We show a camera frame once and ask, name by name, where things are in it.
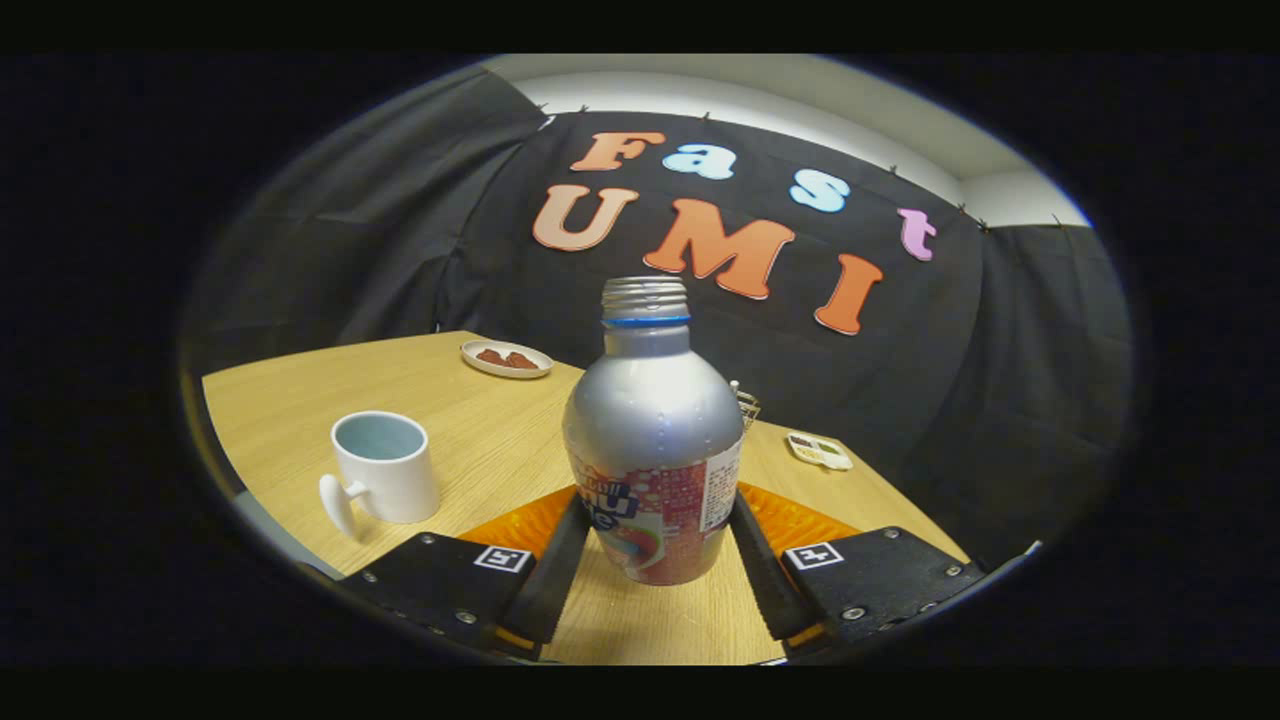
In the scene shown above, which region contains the black backdrop cloth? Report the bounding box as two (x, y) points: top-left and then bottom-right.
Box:
(185, 65), (1136, 566)

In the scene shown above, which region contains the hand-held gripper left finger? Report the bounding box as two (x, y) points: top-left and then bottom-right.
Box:
(340, 487), (593, 663)

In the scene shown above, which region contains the white round plate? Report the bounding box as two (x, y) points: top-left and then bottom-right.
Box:
(460, 339), (555, 380)

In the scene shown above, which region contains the silver juice bottle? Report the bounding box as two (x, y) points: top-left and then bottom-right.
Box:
(561, 277), (746, 587)

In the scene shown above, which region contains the white divided dish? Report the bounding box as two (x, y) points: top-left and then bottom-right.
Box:
(786, 430), (854, 472)

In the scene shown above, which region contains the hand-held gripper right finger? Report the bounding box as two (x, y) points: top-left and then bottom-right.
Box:
(728, 483), (991, 656)

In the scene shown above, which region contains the wooden table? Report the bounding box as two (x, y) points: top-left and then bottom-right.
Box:
(200, 330), (971, 666)

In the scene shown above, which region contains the white cup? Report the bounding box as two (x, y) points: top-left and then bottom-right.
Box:
(319, 411), (442, 542)

